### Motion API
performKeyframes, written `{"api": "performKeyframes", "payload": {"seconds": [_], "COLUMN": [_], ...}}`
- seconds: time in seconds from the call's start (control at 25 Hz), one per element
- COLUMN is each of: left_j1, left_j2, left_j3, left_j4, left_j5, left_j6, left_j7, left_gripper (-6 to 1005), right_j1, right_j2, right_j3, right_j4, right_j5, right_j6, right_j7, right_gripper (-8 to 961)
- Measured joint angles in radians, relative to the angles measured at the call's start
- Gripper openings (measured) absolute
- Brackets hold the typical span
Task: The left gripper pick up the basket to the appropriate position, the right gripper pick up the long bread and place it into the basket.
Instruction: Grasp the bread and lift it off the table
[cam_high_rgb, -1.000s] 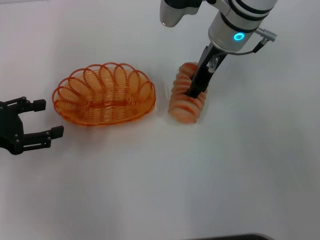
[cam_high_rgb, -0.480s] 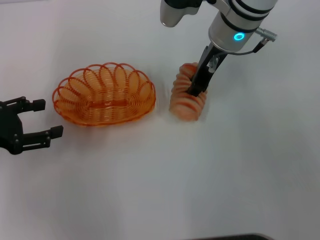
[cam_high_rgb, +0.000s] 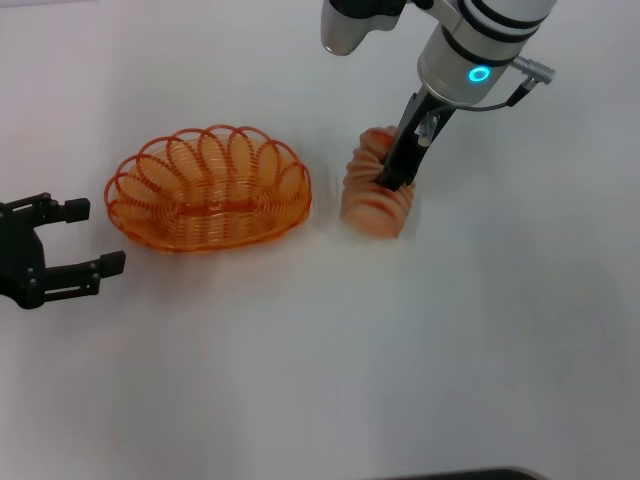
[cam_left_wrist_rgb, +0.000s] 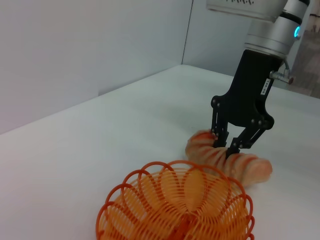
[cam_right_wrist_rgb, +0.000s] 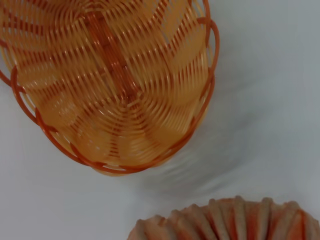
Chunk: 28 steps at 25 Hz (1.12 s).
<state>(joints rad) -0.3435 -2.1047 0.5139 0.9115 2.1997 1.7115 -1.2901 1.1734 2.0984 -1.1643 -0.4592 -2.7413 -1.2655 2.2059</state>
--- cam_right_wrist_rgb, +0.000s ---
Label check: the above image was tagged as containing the ridged orange striped bread loaf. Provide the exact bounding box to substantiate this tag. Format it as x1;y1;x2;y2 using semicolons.
128;196;320;240

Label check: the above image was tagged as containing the orange woven plastic basket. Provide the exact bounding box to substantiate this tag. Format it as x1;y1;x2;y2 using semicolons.
0;0;221;178

